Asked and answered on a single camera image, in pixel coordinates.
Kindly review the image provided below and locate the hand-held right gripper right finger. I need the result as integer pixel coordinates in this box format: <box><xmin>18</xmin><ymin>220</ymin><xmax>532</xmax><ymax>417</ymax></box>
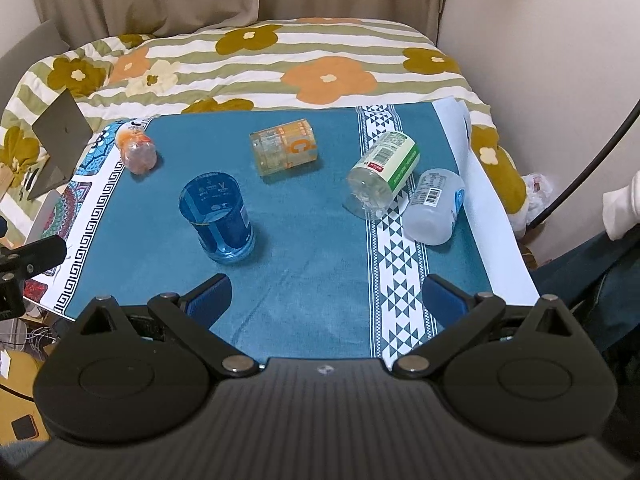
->
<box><xmin>392</xmin><ymin>274</ymin><xmax>576</xmax><ymax>380</ymax></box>

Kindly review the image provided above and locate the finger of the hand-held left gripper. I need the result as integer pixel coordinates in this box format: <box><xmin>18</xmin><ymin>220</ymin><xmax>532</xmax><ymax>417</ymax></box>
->
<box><xmin>0</xmin><ymin>236</ymin><xmax>68</xmax><ymax>282</ymax></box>

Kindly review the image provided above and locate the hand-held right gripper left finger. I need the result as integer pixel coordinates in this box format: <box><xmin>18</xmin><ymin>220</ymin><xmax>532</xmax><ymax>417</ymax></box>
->
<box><xmin>76</xmin><ymin>274</ymin><xmax>261</xmax><ymax>379</ymax></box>

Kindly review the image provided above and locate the clear white label bottle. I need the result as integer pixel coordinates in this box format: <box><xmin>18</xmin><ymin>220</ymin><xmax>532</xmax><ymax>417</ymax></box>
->
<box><xmin>402</xmin><ymin>168</ymin><xmax>467</xmax><ymax>246</ymax></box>

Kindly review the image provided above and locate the green white label bottle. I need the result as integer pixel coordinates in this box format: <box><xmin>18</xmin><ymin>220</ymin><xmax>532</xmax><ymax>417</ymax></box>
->
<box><xmin>344</xmin><ymin>130</ymin><xmax>421</xmax><ymax>219</ymax></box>

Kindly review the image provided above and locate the yellow orange label bottle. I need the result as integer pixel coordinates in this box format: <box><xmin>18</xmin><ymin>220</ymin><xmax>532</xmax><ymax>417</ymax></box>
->
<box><xmin>249</xmin><ymin>118</ymin><xmax>321</xmax><ymax>177</ymax></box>

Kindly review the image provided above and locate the yellow cardboard box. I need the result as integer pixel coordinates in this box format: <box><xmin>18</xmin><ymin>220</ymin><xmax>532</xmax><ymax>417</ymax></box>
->
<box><xmin>0</xmin><ymin>347</ymin><xmax>48</xmax><ymax>401</ymax></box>

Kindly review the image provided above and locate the blue label plastic bottle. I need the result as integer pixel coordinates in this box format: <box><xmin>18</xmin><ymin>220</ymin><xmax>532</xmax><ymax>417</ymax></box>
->
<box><xmin>178</xmin><ymin>170</ymin><xmax>256</xmax><ymax>264</ymax></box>

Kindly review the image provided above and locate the teal patterned cloth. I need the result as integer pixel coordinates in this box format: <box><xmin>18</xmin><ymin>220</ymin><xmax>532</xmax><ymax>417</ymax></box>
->
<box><xmin>22</xmin><ymin>102</ymin><xmax>507</xmax><ymax>362</ymax></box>

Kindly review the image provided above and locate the grey laptop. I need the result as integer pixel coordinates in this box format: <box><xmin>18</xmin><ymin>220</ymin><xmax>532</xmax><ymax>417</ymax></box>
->
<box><xmin>26</xmin><ymin>89</ymin><xmax>95</xmax><ymax>202</ymax></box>

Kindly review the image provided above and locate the white plastic bag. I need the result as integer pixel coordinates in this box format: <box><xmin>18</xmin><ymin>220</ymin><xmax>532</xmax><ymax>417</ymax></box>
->
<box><xmin>511</xmin><ymin>172</ymin><xmax>552</xmax><ymax>235</ymax></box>

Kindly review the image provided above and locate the orange pink small bottle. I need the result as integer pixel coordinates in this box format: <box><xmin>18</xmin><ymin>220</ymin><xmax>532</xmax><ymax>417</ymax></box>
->
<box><xmin>114</xmin><ymin>127</ymin><xmax>159</xmax><ymax>176</ymax></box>

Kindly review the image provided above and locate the person's dark trouser leg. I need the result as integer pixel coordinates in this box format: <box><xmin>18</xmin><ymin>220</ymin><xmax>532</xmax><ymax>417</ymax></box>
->
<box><xmin>531</xmin><ymin>231</ymin><xmax>640</xmax><ymax>356</ymax></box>

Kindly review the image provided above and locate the grey headboard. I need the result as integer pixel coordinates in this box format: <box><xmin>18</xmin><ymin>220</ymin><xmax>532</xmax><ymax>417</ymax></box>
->
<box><xmin>0</xmin><ymin>20</ymin><xmax>72</xmax><ymax>113</ymax></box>

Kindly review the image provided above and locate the person's white sleeve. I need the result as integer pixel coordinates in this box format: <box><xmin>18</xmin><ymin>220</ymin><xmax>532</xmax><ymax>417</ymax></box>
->
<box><xmin>602</xmin><ymin>170</ymin><xmax>640</xmax><ymax>242</ymax></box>

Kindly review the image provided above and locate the floral striped blanket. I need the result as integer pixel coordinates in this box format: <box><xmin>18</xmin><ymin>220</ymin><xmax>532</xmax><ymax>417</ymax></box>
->
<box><xmin>0</xmin><ymin>17</ymin><xmax>528</xmax><ymax>256</ymax></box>

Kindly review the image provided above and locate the black cable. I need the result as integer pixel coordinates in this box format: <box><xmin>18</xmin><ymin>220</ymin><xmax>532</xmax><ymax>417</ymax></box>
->
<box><xmin>529</xmin><ymin>100</ymin><xmax>640</xmax><ymax>227</ymax></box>

